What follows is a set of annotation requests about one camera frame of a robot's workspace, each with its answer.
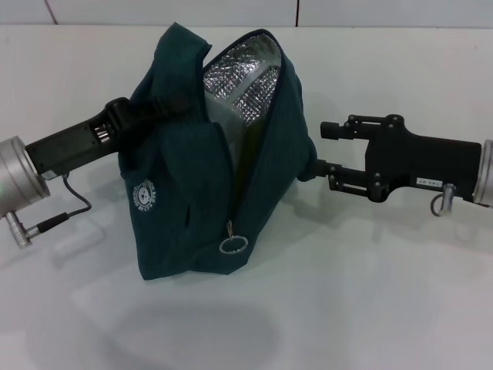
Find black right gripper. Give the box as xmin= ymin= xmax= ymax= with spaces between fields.
xmin=314 ymin=113 xmax=484 ymax=204

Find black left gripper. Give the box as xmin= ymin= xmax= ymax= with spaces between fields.
xmin=24 ymin=95 xmax=191 ymax=177

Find dark teal insulated lunch bag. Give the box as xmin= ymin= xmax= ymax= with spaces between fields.
xmin=121 ymin=25 xmax=319 ymax=281

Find right gripper cable with plug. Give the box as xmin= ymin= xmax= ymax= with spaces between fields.
xmin=429 ymin=183 xmax=458 ymax=217

